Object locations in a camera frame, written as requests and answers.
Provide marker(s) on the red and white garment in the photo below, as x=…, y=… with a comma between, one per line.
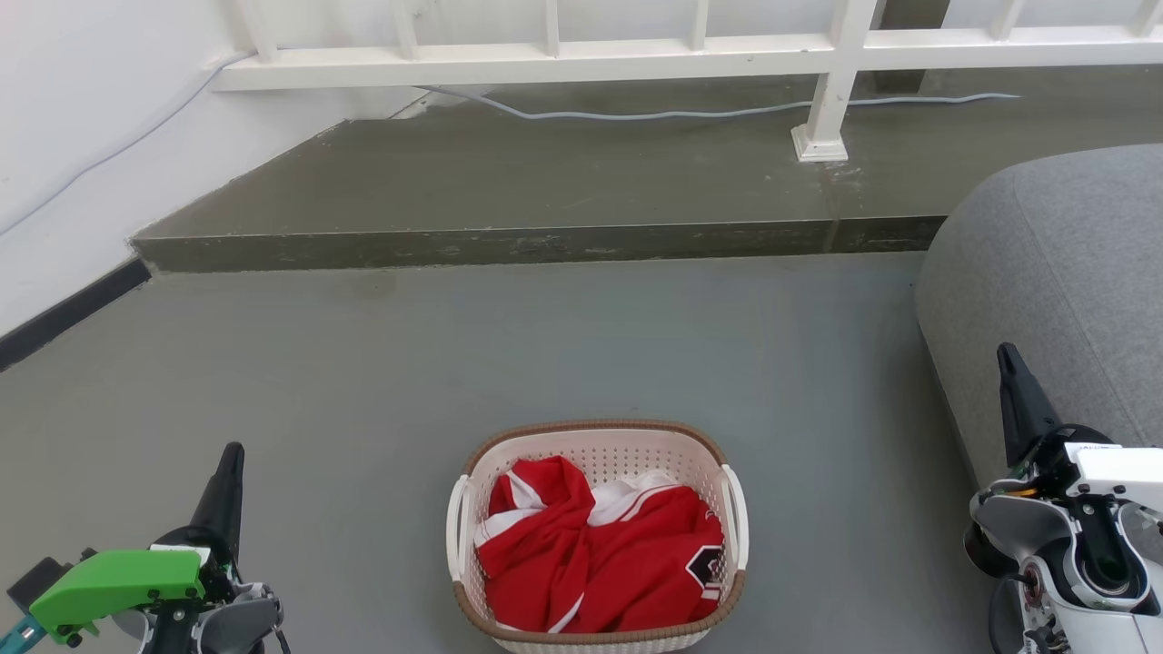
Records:
x=618, y=563

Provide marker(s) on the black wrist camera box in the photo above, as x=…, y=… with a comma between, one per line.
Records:
x=38, y=578

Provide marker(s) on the black baseboard strip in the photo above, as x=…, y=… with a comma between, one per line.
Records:
x=64, y=314

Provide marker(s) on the white wooden railing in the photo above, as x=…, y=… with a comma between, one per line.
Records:
x=545, y=64

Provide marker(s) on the grey concrete step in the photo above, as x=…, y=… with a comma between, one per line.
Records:
x=545, y=182

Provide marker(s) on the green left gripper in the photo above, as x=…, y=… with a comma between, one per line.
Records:
x=118, y=581

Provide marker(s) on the white plastic laundry basket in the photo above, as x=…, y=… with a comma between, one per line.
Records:
x=600, y=452

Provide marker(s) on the grey fabric sofa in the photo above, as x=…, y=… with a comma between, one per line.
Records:
x=1072, y=272

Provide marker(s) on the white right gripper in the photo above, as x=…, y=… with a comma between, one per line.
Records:
x=1122, y=474

